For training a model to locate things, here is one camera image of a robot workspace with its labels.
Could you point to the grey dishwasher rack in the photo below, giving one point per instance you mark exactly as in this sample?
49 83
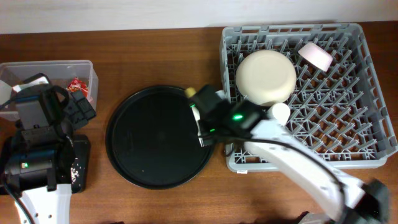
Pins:
339 114

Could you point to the cooked rice pile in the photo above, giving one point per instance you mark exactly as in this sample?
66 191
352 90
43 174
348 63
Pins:
77 170

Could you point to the clear plastic waste bin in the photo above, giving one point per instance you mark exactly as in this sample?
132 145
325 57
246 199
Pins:
60 73

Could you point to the black rectangular tray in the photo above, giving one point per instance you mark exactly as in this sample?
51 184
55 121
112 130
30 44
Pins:
46 165

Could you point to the white plastic cup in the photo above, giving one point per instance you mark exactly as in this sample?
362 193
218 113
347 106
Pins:
280 112

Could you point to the black round tray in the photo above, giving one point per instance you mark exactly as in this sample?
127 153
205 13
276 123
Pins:
151 139

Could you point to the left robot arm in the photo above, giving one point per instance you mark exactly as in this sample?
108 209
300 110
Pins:
42 120

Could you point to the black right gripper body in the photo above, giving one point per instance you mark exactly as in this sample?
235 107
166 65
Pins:
207 130

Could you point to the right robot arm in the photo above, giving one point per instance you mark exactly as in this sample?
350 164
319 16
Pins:
342 197

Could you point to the yellow plastic spoon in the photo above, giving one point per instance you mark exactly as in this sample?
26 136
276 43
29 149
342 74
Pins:
190 92

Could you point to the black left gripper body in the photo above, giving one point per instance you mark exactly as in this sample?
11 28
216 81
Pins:
79 117

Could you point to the small pink bowl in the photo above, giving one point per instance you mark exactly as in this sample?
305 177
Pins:
316 56

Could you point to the red snack wrapper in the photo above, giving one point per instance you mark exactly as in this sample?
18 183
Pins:
77 84

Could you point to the cream large bowl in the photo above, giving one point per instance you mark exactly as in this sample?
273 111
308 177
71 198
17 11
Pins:
266 77

